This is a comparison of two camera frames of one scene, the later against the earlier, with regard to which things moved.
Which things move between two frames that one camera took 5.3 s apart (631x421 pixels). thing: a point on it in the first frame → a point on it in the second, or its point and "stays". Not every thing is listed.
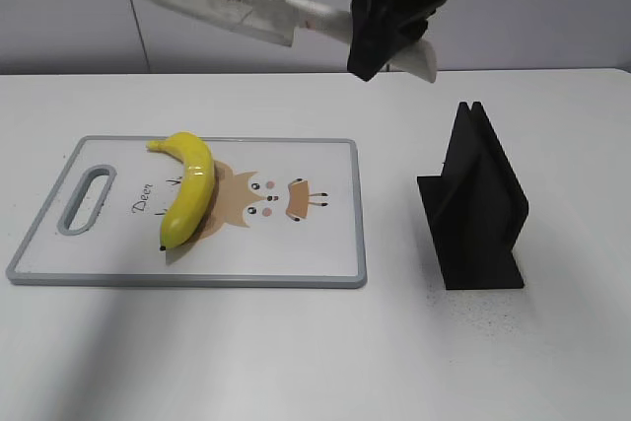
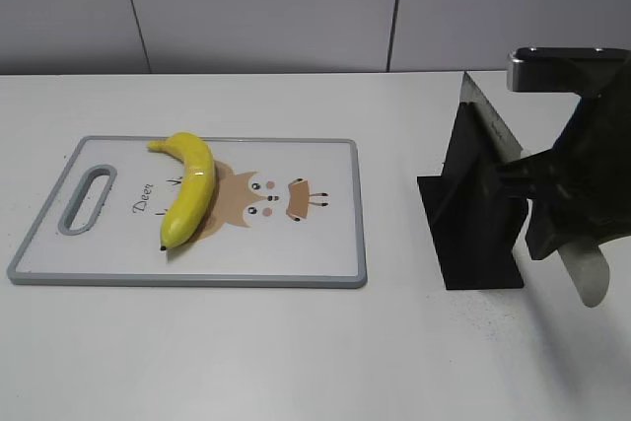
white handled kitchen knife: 262,12 → 585,264
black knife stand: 474,210 stays
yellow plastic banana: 192,198 stays
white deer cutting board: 283,212 stays
